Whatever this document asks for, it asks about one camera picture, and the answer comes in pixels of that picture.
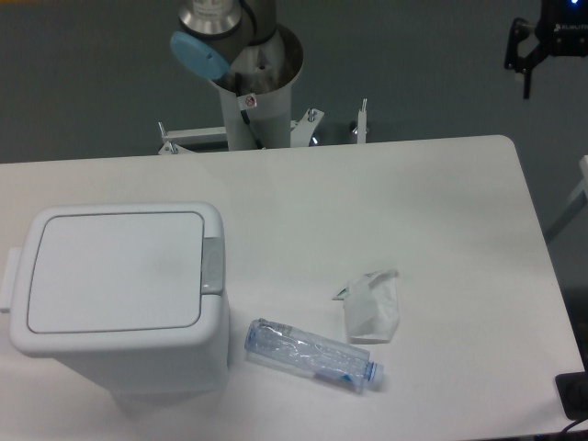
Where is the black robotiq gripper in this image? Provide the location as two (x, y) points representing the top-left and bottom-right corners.
(503, 0), (587, 99)

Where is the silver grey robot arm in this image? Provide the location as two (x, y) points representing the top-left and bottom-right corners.
(170, 1), (587, 97)

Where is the grey trash can push button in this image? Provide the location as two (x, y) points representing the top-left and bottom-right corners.
(201, 238), (225, 295)

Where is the white plastic trash can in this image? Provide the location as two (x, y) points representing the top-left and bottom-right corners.
(3, 201), (230, 395)

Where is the white trash can lid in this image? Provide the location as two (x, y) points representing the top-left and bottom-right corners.
(28, 212), (204, 334)

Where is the crumpled white paper carton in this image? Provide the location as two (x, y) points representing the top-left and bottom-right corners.
(332, 269), (400, 345)

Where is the black device at table edge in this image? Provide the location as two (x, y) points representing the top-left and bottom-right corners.
(555, 371), (587, 420)

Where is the crushed clear plastic bottle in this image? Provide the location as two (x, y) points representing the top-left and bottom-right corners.
(244, 318), (383, 391)

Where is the white frame at right edge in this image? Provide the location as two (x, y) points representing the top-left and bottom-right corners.
(545, 154), (588, 244)

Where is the white metal bracket frame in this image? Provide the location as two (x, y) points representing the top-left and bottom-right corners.
(158, 97), (370, 155)

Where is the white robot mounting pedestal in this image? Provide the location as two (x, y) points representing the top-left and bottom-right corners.
(212, 24), (303, 151)

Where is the black cable on pedestal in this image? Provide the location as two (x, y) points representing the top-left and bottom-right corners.
(235, 73), (267, 151)

